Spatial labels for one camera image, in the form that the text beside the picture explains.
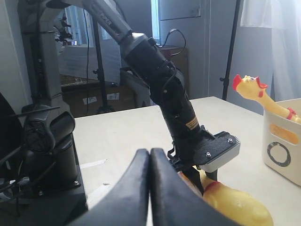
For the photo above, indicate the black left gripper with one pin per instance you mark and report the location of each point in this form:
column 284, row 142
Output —
column 190, row 139

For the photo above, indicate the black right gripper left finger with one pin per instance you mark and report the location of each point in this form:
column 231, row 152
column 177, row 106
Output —
column 126, row 204

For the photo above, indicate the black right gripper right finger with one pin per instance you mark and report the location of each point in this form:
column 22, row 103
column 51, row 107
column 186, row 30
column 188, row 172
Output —
column 173, row 203

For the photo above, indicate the yellow rubber chicken front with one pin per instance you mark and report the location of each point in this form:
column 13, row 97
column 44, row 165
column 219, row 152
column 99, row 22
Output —
column 234, row 204

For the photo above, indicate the yellow rubber chicken with head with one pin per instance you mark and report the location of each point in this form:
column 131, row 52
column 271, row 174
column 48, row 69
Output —
column 251, row 88

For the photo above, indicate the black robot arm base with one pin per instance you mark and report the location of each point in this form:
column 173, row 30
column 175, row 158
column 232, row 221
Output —
column 41, row 178

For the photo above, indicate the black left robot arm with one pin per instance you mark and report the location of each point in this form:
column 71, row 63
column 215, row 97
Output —
column 165, row 82

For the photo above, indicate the black tripod stand pole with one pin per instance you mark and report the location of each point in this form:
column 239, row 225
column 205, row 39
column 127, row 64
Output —
column 105, row 108

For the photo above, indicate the black light stand right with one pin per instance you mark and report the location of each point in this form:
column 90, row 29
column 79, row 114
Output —
column 226, row 79

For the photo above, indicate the cream bin with O mark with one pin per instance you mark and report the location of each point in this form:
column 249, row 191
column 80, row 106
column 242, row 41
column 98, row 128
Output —
column 281, row 146

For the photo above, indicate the white backdrop curtain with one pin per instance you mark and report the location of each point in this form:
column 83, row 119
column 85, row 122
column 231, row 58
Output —
column 283, row 19

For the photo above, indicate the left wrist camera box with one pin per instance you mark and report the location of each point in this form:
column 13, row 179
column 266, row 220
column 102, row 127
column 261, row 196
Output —
column 216, row 150

